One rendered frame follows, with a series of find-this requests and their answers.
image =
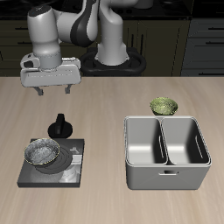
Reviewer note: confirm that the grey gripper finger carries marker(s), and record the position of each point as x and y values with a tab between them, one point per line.
67	89
39	90

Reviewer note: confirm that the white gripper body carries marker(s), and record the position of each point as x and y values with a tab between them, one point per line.
51	75

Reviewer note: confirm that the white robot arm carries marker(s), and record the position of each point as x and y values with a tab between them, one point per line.
110	38

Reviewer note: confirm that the round black stove knob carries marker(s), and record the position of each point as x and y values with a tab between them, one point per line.
60	128

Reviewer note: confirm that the black bowl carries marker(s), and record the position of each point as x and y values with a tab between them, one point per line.
41	152

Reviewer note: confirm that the dark grey stove plate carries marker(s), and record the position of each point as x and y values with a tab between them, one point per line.
70	172

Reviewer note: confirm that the green bowl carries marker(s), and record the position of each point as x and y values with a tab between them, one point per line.
163	106

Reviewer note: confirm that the white two-bin basket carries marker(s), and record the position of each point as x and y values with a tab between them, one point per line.
167	154

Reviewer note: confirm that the dark kitchen cupboards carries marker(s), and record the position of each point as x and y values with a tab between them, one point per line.
180	43

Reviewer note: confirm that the flat black base plate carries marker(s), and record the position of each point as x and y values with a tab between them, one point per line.
137	65

